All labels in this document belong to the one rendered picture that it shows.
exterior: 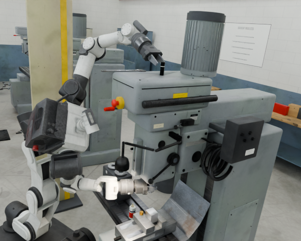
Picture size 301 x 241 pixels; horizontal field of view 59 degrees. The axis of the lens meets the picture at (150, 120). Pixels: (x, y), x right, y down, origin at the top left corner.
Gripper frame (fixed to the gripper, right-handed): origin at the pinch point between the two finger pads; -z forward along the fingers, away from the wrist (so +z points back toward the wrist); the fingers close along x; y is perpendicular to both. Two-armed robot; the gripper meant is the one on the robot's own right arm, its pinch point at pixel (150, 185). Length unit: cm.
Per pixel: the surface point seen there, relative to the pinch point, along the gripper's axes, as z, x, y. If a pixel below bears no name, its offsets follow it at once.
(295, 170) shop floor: -316, 210, 120
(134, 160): 11.8, -5.3, -19.5
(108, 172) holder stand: 21.3, 38.1, 13.0
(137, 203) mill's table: 1.0, 24.1, 30.5
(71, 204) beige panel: 53, 149, 121
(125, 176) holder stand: 10.4, 30.0, 11.6
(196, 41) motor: -16, 2, -83
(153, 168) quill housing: 2.8, -11.6, -18.5
